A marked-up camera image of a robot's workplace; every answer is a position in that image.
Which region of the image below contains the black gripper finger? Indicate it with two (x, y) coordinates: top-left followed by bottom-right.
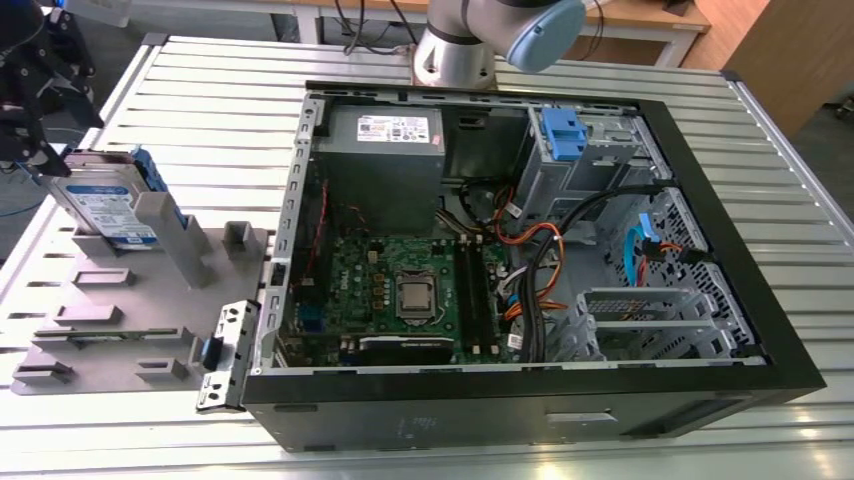
(0, 54), (72, 177)
(43, 7), (105, 129)

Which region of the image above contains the hard disk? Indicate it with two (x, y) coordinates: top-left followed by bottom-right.
(12, 144), (185, 251)

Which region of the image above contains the blue data wire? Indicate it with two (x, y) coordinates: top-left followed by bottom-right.
(626, 212), (659, 289)

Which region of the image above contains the orange power wire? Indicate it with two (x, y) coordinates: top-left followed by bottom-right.
(640, 241), (710, 262)

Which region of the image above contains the grey parts rack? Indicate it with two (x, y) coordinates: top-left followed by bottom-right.
(11, 192), (276, 397)

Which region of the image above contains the green RAM stick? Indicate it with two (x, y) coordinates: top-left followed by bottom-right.
(33, 327), (181, 346)

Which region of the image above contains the grey power supply unit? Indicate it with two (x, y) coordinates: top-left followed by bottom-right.
(314, 105), (447, 236)

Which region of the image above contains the green motherboard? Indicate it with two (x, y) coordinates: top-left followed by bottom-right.
(283, 233), (528, 367)

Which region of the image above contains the CPU socket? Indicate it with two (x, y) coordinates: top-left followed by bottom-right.
(391, 268), (447, 327)

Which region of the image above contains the silver CPU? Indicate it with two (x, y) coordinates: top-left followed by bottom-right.
(398, 280), (436, 312)

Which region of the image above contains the black graphics card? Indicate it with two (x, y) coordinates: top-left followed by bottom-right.
(338, 333), (460, 367)

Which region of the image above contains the black RAM slot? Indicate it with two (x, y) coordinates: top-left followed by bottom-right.
(470, 234), (502, 354)
(455, 234), (483, 354)

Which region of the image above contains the blue drive latch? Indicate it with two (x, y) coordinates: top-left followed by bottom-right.
(542, 107), (590, 162)

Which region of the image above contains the grey optical drive cage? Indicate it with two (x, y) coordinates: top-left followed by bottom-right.
(518, 104), (662, 216)

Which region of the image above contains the wooden desk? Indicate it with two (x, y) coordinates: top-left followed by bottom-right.
(579, 0), (712, 69)

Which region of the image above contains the black PC case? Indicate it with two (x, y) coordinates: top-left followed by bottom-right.
(239, 79), (829, 454)

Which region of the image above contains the wooden cabinet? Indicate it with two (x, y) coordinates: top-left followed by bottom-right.
(723, 0), (854, 136)

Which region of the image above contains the white table frame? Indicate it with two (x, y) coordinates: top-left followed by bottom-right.
(99, 0), (428, 47)

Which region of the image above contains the red wire with white plug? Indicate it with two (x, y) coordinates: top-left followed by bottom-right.
(300, 178), (332, 287)

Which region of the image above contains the blue bracket latch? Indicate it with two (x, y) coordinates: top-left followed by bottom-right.
(199, 336), (227, 372)

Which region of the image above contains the orange wire bundle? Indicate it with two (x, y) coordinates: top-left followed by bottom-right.
(496, 222), (567, 301)

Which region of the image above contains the black cable bundle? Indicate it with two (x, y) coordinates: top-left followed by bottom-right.
(523, 183), (672, 362)

